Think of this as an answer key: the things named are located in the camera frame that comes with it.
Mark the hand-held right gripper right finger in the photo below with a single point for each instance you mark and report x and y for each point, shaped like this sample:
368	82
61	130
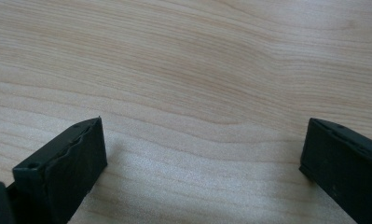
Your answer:
345	165

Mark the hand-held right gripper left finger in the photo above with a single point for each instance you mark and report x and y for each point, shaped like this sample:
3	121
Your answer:
59	174

